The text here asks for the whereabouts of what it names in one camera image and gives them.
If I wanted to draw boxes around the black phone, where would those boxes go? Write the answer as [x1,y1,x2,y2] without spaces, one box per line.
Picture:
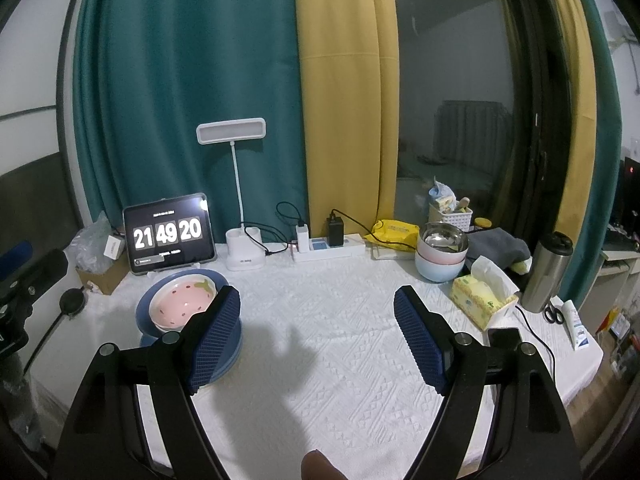
[487,326,524,352]

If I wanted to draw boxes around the steel thermos flask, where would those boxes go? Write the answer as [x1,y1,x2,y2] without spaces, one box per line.
[520,231,574,314]

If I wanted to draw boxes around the black round puck with cable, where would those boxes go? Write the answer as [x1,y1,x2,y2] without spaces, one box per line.
[24,287,87,377]

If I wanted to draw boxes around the tablet with clock display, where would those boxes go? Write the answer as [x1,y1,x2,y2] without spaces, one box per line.
[122,192,218,276]

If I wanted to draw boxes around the blue white snack packet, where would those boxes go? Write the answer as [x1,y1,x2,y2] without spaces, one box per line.
[429,176,457,211]

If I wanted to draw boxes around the black device with red light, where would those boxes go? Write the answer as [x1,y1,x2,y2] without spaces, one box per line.
[621,156,640,233]

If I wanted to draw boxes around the white power strip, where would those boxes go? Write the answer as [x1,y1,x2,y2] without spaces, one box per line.
[292,232,366,264]

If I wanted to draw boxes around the teal curtain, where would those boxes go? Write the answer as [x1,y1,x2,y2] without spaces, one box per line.
[565,0,629,307]
[72,0,309,262]

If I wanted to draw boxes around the grey cloth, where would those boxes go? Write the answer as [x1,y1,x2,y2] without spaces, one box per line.
[465,227,532,274]

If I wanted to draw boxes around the black charger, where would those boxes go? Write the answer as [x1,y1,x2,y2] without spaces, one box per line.
[326,215,346,249]

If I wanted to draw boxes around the white side desk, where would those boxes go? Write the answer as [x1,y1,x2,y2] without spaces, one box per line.
[599,242,640,283]

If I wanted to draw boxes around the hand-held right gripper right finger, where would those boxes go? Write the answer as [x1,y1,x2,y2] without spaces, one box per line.
[393,285,583,480]

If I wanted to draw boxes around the cardboard box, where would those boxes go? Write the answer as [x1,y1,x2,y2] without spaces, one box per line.
[75,255,132,295]

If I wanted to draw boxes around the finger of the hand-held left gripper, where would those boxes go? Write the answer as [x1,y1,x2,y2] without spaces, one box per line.
[0,240,34,281]
[7,249,69,307]

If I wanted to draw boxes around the grey radiator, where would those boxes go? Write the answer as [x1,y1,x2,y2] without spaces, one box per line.
[435,100,517,182]

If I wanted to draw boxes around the black lamp cable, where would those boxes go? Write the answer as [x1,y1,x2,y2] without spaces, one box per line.
[240,222,294,257]

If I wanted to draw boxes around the white desk lamp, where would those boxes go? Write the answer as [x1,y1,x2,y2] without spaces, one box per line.
[196,117,267,272]

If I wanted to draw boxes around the white cream tube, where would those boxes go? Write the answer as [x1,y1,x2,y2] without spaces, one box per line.
[562,299,591,351]

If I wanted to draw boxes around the yellow wipes packet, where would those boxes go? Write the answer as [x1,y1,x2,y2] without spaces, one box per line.
[370,219,420,252]

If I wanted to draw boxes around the clear plastic bag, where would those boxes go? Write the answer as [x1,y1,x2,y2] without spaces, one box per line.
[65,210,126,272]

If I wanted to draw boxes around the small light blue bowl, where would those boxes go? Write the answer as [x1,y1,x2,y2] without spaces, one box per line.
[415,252,469,283]

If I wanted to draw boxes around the black black-charger cable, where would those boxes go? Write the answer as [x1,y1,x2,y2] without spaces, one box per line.
[330,207,382,242]

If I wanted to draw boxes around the yellow curtain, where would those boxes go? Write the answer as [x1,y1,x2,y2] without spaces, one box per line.
[292,0,401,242]
[542,0,599,261]

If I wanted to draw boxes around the person's right hand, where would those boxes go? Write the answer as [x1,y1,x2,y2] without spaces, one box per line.
[302,449,351,480]

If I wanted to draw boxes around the white plastic basket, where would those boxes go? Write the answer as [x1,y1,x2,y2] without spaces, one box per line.
[429,205,474,234]

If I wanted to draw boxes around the black white-charger cable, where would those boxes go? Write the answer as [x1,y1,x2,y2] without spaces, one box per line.
[275,201,307,234]

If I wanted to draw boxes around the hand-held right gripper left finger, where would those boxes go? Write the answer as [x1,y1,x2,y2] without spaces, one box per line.
[54,285,242,480]

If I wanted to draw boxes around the pink strawberry bowl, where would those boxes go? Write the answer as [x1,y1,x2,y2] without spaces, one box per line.
[149,280,217,334]

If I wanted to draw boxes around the blue plate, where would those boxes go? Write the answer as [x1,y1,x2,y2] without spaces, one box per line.
[139,305,244,384]

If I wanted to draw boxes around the yellow tissue pack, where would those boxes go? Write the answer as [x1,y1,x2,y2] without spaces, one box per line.
[451,255,521,331]

